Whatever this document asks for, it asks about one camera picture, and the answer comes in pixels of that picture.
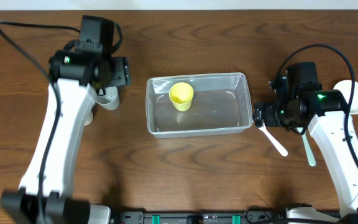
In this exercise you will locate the white plastic fork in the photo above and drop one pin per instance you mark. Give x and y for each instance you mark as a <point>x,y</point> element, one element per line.
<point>279,147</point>

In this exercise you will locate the clear plastic container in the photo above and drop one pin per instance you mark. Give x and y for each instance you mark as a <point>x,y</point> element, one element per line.
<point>221,105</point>

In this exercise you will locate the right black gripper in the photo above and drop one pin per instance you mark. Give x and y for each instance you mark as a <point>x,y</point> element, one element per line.
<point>260,114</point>

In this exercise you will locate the white plastic bowl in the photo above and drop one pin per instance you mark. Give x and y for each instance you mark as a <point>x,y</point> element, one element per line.
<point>345,88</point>

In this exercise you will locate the white plastic cup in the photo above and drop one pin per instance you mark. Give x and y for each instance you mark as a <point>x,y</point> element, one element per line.
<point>89,119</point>

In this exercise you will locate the grey plastic cup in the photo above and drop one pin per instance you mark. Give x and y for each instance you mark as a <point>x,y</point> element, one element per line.
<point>108,98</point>

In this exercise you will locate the pale green plastic spoon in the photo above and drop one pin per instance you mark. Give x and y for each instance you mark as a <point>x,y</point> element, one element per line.
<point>309,153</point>

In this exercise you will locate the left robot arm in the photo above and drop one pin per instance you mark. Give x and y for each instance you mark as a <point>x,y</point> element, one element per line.
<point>77,74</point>

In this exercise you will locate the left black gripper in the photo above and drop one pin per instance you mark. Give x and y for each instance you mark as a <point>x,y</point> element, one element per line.
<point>120,72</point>

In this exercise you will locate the yellow plastic cup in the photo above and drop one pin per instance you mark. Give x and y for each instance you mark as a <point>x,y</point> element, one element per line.
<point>181,95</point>

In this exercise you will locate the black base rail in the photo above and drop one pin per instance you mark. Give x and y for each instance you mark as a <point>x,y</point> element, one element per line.
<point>251,215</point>

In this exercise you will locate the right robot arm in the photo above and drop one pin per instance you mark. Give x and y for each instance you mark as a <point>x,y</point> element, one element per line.
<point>303,105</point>

